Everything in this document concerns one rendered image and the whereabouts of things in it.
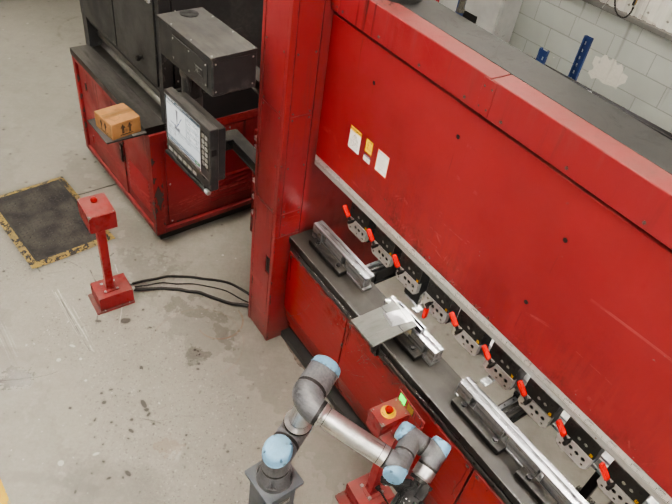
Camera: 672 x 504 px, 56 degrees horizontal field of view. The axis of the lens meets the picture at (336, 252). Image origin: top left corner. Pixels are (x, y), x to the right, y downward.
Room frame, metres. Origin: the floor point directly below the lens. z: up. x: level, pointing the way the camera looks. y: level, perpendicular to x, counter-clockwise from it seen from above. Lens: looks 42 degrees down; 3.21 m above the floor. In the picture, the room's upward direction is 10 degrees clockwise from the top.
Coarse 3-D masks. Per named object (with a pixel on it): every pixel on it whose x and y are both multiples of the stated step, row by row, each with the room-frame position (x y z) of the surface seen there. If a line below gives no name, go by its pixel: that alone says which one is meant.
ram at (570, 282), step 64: (384, 64) 2.45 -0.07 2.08; (320, 128) 2.73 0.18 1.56; (384, 128) 2.39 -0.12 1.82; (448, 128) 2.13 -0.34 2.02; (384, 192) 2.32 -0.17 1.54; (448, 192) 2.06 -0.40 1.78; (512, 192) 1.85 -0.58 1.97; (576, 192) 1.69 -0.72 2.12; (448, 256) 1.98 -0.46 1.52; (512, 256) 1.78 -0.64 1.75; (576, 256) 1.61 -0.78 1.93; (640, 256) 1.48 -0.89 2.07; (512, 320) 1.70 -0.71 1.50; (576, 320) 1.54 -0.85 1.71; (640, 320) 1.41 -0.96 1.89; (576, 384) 1.45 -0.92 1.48; (640, 384) 1.32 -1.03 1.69; (640, 448) 1.24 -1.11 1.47
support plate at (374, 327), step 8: (392, 304) 2.16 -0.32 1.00; (368, 312) 2.08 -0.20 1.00; (376, 312) 2.09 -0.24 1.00; (352, 320) 2.01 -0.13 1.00; (360, 320) 2.02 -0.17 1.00; (368, 320) 2.03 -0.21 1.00; (376, 320) 2.03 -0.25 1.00; (384, 320) 2.04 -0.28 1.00; (360, 328) 1.97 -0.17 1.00; (368, 328) 1.98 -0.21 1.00; (376, 328) 1.98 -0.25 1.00; (384, 328) 1.99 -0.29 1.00; (392, 328) 2.00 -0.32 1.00; (408, 328) 2.02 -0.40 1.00; (368, 336) 1.93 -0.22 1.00; (376, 336) 1.94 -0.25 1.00; (384, 336) 1.94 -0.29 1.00; (392, 336) 1.95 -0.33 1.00; (376, 344) 1.89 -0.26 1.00
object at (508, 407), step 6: (516, 390) 1.86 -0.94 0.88; (516, 396) 1.83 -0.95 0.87; (504, 402) 1.81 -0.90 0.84; (510, 402) 1.80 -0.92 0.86; (516, 402) 1.82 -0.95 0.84; (504, 408) 1.77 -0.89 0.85; (510, 408) 1.78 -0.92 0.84; (516, 408) 1.77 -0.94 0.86; (510, 414) 1.75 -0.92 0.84; (516, 414) 1.76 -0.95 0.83; (522, 414) 1.82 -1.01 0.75; (516, 420) 1.79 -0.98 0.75
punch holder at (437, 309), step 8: (432, 280) 2.01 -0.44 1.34; (432, 288) 2.00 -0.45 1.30; (440, 288) 1.97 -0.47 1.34; (424, 296) 2.02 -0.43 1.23; (432, 296) 1.99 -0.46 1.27; (440, 296) 1.96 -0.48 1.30; (448, 296) 1.93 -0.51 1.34; (424, 304) 2.01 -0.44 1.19; (432, 304) 1.98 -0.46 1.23; (440, 304) 1.95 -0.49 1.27; (448, 304) 1.92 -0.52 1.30; (456, 304) 1.93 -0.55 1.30; (432, 312) 1.97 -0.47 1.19; (440, 312) 1.93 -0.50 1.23; (448, 312) 1.91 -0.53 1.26; (456, 312) 1.95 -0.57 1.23; (440, 320) 1.92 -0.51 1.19; (448, 320) 1.93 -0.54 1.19
